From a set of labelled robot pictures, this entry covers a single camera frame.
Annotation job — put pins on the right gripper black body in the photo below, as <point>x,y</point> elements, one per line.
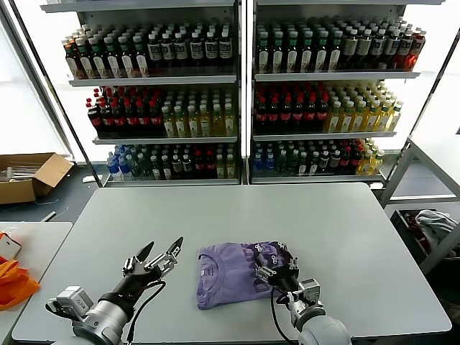
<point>285,278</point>

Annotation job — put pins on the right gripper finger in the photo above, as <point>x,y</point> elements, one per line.
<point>266,271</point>
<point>293,263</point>

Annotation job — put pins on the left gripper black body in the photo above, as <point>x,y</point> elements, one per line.
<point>133,284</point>

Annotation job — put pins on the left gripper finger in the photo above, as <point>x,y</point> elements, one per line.
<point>138,260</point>
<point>163,260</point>

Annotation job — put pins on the lilac t-shirt dark print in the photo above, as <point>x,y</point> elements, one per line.
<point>223,276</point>

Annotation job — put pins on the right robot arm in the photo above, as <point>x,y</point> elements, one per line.
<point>320,327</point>

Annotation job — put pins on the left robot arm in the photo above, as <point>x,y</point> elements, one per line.
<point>104,320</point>

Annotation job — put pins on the dark bottle white label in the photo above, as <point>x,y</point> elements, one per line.
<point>156,167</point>
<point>314,163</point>
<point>166,167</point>
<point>303,164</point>

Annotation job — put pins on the dark green bottle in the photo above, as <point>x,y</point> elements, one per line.
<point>293,162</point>
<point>135,166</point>
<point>145,166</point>
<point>282,162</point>

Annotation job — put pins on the blue water bottle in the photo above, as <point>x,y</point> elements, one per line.
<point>258,162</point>
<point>124,166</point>
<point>113,166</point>
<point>270,162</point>

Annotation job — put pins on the small white floor object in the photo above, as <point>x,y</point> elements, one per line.
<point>88,179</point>

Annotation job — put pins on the dark bottle grey label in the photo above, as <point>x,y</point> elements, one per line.
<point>186,165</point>
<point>324,161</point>
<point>335,161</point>
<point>176,165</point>

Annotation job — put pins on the short grey stick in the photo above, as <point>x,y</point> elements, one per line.
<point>48,216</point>

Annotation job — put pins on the red-capped cola bottle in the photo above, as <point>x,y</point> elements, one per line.
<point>345,160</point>
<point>132,118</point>
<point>108,118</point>
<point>120,118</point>
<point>155,118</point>
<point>298,115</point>
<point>311,114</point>
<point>210,164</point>
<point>143,118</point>
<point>356,159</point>
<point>286,115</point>
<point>273,115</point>
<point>261,115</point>
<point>199,164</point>
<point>96,118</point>
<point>322,113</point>

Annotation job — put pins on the yellow juice bottle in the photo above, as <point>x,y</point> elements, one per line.
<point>230,120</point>
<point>205,121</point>
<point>193,122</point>
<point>169,123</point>
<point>180,122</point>
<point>364,163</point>
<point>217,120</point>
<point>395,117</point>
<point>230,166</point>
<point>384,117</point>
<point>220,167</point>
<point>346,118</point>
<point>359,117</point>
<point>333,118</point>
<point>376,162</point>
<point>372,116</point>

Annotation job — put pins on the black plastic crate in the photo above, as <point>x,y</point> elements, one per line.
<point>402,223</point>

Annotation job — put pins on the orange cloth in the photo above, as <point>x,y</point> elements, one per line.
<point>14,287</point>

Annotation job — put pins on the small white orange box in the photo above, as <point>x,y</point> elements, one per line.
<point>8,246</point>

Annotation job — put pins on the red garment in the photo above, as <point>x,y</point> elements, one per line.
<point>422,244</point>

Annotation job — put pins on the open cardboard box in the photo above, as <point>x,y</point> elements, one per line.
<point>21,190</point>

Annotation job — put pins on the grey white garment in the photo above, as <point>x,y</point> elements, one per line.
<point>435,223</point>

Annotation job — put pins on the white packing strips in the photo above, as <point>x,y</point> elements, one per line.
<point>18,172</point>

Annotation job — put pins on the white metal shelf rack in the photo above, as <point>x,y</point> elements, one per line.
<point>154,81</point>
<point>334,76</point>

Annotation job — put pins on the green-capped white-label bottle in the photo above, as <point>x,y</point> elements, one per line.
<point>279,52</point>
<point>293,52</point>
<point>141,56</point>
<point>263,52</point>
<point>112,57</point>
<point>322,51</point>
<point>127,56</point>
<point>85,59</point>
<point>308,52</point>
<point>336,51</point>
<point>98,58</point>

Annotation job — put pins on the dark bottle blue-print label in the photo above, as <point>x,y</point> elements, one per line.
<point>393,49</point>
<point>196,51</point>
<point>211,50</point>
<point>181,51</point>
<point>154,52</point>
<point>405,49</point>
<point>225,50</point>
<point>167,52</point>
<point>379,49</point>

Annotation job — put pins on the dark bottle beige label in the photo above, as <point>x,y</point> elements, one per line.
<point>364,49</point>
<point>350,49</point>

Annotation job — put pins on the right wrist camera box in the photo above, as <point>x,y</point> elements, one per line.
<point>309,291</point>

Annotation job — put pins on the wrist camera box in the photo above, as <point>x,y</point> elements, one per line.
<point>309,291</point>
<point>72,296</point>

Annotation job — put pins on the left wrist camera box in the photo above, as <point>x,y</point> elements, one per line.
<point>72,296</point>

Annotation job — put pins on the grey metal rack frame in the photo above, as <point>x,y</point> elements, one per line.
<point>400,169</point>

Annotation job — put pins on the dark window frame post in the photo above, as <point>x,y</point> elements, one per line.
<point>60,104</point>

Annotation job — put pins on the grey window frame post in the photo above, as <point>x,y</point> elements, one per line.
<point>36,88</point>

